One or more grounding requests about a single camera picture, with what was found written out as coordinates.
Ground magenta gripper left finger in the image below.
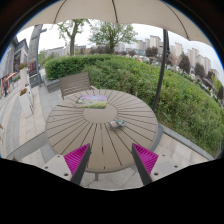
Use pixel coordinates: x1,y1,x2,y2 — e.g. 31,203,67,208
64,144,91,185

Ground white planter with flowers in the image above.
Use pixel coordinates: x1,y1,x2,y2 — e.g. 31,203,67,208
19,85,34,118

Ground tall white planter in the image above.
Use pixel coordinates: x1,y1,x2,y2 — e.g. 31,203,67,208
18,62,28,87

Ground beige patio umbrella canopy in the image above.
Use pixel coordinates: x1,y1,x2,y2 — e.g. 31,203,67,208
21,0,212,46

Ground green hedge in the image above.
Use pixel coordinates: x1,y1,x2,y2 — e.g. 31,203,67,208
44,55,224,154

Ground round slatted patio table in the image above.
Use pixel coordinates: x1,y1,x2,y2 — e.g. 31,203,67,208
46,89,158,173

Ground dark umbrella pole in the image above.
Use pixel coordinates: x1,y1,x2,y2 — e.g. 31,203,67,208
152,29,170,111

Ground patterned computer mouse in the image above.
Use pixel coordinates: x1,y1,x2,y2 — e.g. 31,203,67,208
109,120,125,130

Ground grey slatted patio chair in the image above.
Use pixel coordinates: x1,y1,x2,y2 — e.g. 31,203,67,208
59,72,91,97

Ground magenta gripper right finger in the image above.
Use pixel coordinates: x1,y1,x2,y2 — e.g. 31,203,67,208
132,143,158,185

